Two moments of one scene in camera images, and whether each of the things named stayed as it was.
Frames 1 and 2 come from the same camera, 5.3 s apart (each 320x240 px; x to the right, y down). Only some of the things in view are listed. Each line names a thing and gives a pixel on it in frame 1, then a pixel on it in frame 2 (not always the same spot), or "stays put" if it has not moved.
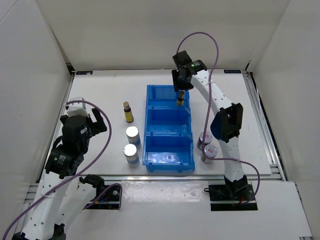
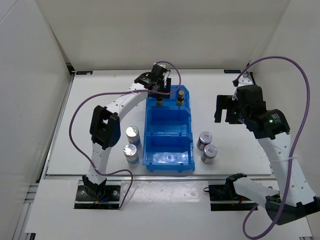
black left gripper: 99,125 -> 168,85
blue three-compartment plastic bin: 168,145 stays put
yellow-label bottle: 128,112 -> 159,100
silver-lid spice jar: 130,152 stays put
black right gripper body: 178,82 -> 242,111
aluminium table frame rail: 164,178 stays put
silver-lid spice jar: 133,137 stays put
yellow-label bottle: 180,99 stays put
